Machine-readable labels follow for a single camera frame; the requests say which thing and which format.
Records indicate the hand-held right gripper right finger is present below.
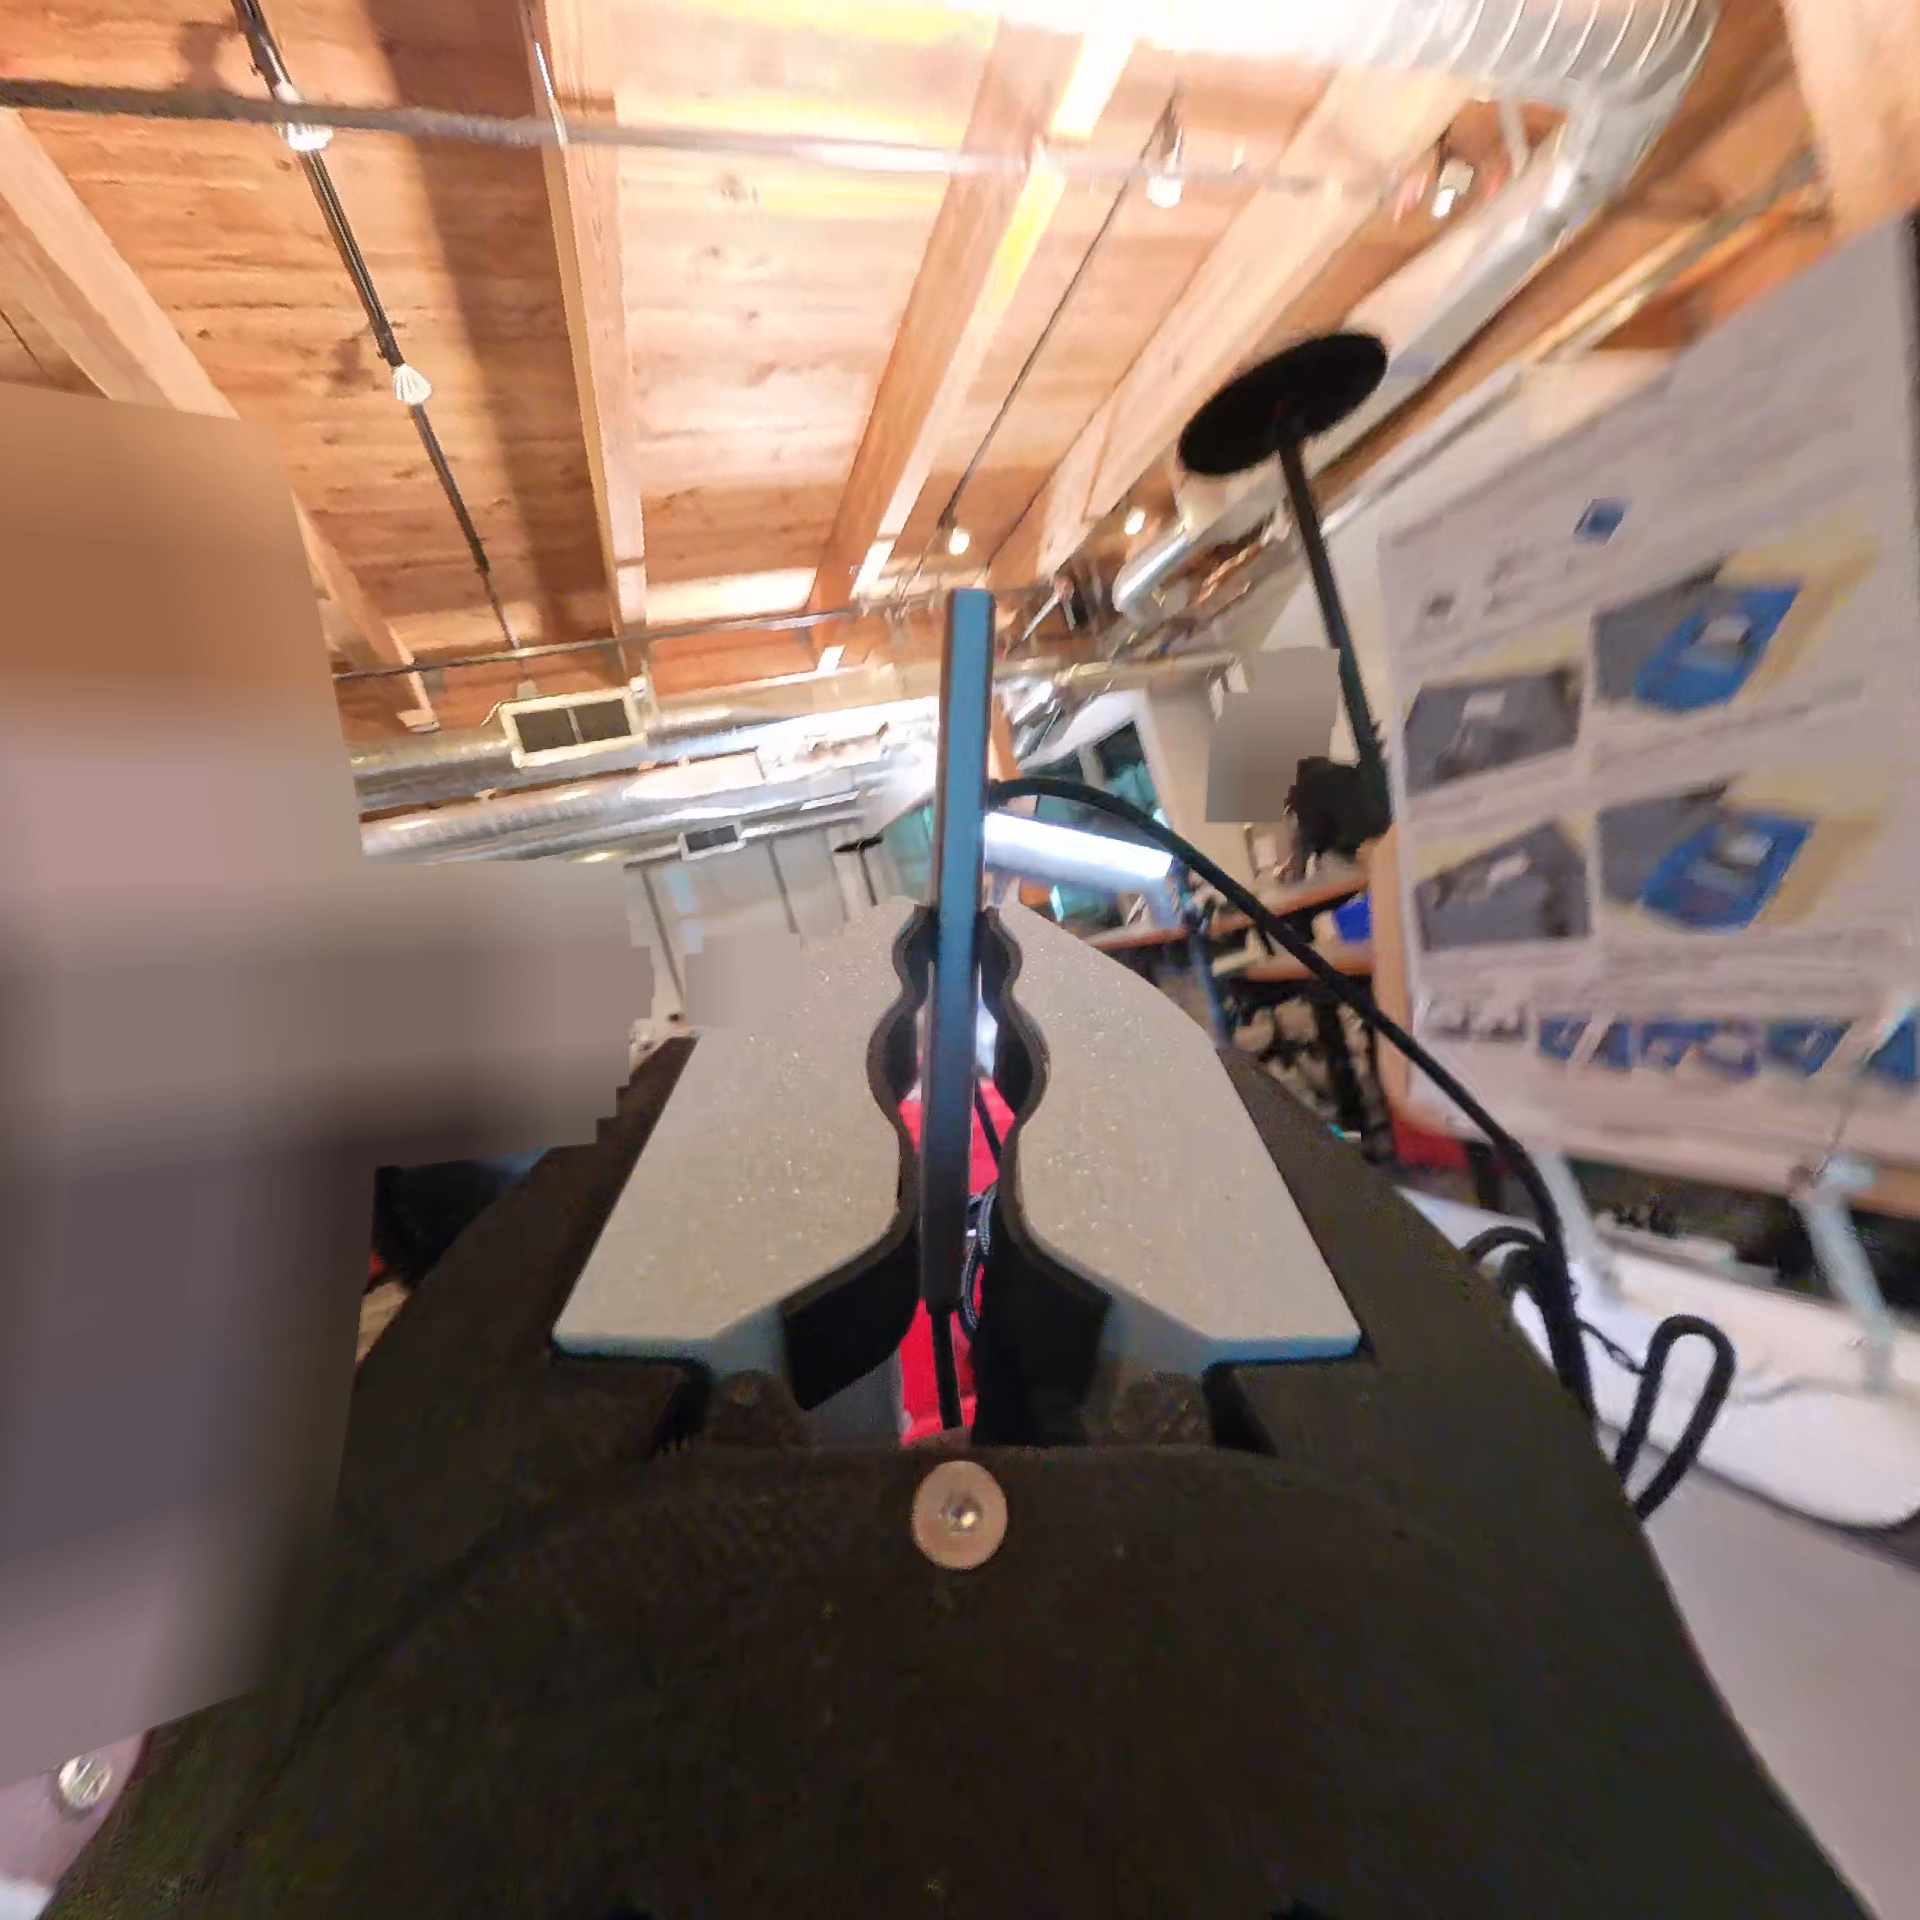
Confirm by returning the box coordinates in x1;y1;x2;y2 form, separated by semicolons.
980;897;1366;1446

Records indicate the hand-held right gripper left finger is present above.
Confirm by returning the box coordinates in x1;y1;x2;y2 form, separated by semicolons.
552;897;927;1415

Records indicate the red plastic bin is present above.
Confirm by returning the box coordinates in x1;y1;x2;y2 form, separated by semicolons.
897;1036;1010;1446

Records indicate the black braided usb-c cable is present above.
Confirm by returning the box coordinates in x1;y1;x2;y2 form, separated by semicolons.
981;778;1741;1521

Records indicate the grey usb hub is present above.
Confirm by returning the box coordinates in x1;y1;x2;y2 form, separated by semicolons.
914;588;999;1429

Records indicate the white vent grille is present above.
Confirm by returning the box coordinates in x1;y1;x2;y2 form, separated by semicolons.
500;694;648;771

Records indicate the printed instruction sheet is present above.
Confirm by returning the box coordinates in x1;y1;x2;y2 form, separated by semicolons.
1375;219;1920;1163

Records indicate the black disc pole stand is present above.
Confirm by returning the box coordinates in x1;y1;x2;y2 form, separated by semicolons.
1177;334;1396;842

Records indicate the silver ventilation duct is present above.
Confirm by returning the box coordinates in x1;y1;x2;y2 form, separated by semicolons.
359;705;930;861
1109;0;1728;617

